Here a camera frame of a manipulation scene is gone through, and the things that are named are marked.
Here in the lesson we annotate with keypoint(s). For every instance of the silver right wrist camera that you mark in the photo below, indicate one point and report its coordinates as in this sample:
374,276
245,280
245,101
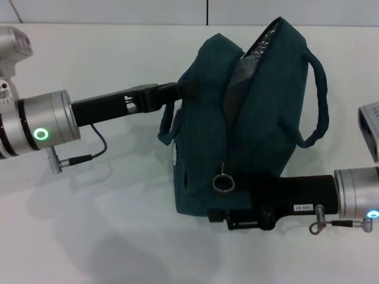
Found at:
370,130

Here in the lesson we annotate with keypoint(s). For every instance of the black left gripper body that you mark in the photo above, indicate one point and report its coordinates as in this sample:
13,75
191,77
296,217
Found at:
103,108

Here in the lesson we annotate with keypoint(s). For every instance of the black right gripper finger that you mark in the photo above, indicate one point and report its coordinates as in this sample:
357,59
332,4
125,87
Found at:
242,182
234,219

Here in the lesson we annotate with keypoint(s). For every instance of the clear plastic food container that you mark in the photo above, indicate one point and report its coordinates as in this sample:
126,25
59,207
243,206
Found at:
241,72

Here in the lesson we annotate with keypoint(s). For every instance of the dark teal zipper bag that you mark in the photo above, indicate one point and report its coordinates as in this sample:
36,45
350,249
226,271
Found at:
201,118

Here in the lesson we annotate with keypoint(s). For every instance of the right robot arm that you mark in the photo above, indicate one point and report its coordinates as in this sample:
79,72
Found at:
358,192

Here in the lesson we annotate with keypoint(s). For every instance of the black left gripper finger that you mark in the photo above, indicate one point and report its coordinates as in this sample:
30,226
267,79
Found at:
180,88

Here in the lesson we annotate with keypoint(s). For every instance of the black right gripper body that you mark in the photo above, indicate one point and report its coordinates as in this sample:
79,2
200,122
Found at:
296,192

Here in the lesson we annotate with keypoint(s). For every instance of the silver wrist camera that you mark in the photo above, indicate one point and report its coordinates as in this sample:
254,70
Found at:
370,130
12,59

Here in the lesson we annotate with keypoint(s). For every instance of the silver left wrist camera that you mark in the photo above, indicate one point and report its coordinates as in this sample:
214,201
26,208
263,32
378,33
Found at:
12,59

